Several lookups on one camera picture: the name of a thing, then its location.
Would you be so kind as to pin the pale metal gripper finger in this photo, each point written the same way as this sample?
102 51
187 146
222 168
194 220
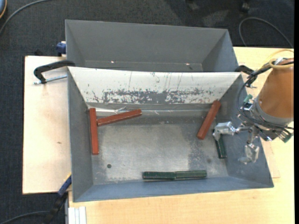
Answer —
224 128
251 151

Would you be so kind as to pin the red-brown flat block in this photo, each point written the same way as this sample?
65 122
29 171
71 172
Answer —
119 117
209 120
94 132

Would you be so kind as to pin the dark green flat block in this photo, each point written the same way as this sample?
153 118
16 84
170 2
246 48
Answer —
158 175
221 149
191 174

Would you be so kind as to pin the grey metal bin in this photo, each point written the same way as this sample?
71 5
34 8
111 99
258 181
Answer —
144 146

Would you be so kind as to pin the pale wood board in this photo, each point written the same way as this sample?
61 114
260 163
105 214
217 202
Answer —
44 125

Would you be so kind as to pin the black cylinder on white bracket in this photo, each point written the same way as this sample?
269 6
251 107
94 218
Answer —
248 107

